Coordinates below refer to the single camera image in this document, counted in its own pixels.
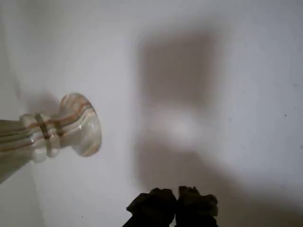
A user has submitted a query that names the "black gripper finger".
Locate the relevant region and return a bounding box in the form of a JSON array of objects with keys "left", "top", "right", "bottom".
[
  {"left": 176, "top": 186, "right": 219, "bottom": 227},
  {"left": 126, "top": 188, "right": 178, "bottom": 227}
]

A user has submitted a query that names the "striped onyx stone vase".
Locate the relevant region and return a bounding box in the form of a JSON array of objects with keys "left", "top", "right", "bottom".
[{"left": 0, "top": 92, "right": 103, "bottom": 185}]

